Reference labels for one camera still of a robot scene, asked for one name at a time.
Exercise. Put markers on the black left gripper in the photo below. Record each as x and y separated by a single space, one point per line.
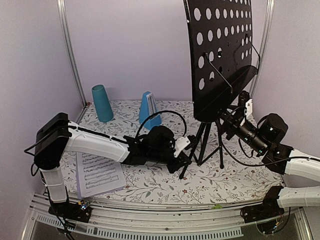
179 163

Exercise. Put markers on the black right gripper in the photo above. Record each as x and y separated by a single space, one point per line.
230 118

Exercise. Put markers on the black music stand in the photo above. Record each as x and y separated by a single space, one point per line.
220 40

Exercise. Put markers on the sheet music booklet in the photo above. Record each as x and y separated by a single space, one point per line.
96 175

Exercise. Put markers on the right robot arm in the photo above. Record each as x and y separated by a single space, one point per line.
265 139

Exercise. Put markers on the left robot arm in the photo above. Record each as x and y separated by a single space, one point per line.
61 135

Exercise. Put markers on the blue metronome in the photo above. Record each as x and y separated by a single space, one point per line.
147 108

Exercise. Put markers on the teal ceramic vase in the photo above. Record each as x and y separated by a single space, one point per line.
102 104

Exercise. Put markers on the green tape piece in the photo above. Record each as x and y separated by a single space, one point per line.
216 206

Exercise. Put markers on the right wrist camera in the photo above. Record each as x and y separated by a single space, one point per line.
246 102

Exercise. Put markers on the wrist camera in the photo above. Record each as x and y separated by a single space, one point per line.
246 102
184 143

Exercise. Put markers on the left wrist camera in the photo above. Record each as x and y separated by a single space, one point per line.
184 143

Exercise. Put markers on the aluminium front rail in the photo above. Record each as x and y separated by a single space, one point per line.
124 220

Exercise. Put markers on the aluminium frame post right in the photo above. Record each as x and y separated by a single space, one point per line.
265 31

